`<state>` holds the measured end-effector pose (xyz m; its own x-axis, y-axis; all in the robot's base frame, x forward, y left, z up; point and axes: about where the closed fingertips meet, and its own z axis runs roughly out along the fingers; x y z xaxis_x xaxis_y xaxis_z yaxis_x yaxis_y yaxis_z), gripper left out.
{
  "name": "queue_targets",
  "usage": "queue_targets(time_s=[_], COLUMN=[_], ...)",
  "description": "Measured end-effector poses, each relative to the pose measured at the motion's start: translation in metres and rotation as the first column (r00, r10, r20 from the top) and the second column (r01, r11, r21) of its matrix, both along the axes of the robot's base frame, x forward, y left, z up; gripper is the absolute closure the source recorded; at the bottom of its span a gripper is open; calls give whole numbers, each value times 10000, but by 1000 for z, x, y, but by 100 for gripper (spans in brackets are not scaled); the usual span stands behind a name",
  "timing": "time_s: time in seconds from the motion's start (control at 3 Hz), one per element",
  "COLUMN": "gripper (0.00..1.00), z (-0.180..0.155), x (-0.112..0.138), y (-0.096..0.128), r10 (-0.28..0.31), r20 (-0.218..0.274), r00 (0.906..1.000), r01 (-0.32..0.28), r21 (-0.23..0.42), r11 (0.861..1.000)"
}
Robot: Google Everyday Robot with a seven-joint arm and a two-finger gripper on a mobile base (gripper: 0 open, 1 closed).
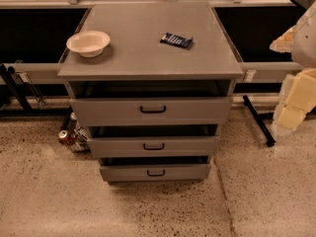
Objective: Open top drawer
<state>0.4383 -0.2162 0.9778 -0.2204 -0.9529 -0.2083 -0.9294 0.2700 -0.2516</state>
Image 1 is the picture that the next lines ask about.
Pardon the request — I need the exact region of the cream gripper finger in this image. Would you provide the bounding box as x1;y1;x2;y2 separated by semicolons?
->
270;27;294;53
272;68;316;136

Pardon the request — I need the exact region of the grey top drawer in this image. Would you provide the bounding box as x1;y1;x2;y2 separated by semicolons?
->
70;97;231;126

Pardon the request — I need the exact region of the grey drawer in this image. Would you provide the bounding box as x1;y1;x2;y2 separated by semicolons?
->
88;136;219;158
70;97;231;126
100;164;210;182

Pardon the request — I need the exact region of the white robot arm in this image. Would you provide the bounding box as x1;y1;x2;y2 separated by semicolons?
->
270;2;316;136

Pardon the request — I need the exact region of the grey drawer cabinet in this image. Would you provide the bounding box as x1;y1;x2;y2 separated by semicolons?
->
57;1;244;184

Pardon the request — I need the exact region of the grey bottom drawer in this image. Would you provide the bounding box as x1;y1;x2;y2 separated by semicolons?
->
100;164;210;182

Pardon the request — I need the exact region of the grey middle drawer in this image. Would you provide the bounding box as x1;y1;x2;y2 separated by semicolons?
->
88;136;219;158

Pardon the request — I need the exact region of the black metal bar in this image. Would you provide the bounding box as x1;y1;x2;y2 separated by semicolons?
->
243;95;276;147

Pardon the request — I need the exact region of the blue snack packet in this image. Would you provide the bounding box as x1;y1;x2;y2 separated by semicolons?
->
160;33;193;48

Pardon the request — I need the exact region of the white bowl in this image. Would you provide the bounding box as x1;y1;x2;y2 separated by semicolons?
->
66;31;111;57

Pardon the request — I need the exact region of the red soda can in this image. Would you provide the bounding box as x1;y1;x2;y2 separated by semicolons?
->
58;130;68;143

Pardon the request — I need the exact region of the black stand left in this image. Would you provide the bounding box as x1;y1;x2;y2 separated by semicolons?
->
0;64;33;112

